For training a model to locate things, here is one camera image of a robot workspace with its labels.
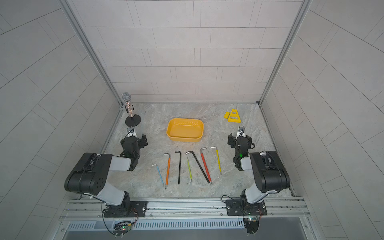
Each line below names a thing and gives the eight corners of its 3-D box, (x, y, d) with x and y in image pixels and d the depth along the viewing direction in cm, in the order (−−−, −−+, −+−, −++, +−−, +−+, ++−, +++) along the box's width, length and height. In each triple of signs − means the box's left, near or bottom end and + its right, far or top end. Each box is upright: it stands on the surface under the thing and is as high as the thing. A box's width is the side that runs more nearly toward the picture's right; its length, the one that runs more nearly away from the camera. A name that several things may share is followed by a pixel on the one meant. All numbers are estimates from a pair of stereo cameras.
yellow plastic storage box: (166, 142, 97) (164, 137, 92) (169, 123, 107) (168, 118, 102) (203, 142, 97) (204, 137, 93) (203, 123, 107) (203, 118, 103)
